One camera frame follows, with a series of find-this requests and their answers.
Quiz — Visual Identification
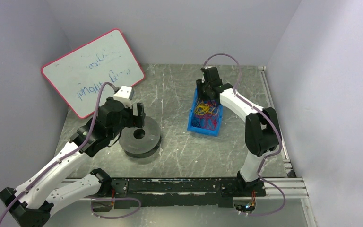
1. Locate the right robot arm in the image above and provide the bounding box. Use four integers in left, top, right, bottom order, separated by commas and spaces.
196, 66, 281, 191

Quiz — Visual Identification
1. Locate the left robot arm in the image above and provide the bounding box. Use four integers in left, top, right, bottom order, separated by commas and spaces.
0, 97, 146, 227

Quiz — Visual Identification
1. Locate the blue plastic bin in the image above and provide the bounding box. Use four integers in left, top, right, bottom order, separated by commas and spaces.
187, 90, 223, 137

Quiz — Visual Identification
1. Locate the pink framed whiteboard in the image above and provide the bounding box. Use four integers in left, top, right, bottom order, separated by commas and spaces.
41, 29, 145, 119

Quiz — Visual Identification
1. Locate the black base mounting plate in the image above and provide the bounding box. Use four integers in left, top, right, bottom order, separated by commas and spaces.
95, 177, 266, 208

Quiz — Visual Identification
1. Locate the yellow wires bundle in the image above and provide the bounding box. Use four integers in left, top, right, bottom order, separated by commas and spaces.
194, 99, 219, 117

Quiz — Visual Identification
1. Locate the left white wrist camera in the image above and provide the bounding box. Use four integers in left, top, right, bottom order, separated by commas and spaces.
113, 86, 134, 101

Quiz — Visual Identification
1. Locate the grey cable spool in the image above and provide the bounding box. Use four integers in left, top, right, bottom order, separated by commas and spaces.
119, 116, 161, 158

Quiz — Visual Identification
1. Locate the magenta wires bundle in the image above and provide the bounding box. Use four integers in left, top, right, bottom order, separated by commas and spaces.
192, 113, 220, 131

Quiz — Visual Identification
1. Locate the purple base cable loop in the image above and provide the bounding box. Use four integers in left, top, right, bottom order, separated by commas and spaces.
90, 196, 142, 220

